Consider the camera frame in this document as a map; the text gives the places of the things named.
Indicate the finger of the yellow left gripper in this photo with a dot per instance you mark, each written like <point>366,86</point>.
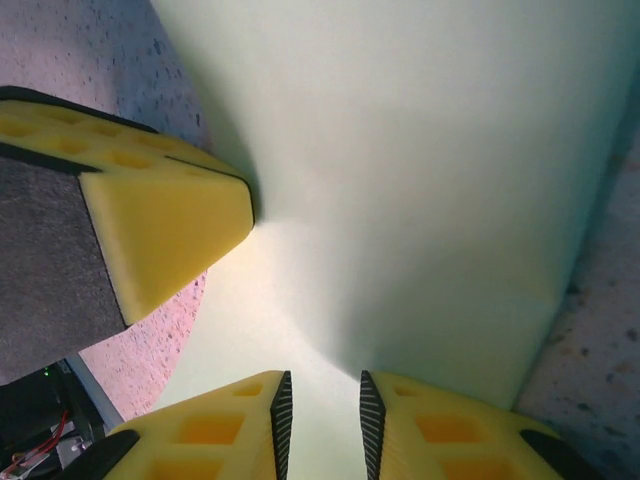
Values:
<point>165,225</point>

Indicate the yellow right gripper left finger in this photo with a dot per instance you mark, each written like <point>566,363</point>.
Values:
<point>200,440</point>

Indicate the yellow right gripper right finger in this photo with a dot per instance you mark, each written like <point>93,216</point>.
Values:
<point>450,440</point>

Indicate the light green cloth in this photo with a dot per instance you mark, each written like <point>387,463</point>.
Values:
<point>400,175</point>

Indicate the long aluminium mounting rail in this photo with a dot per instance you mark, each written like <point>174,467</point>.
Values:
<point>95,395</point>

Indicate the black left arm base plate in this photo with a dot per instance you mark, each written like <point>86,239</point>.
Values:
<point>30,425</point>

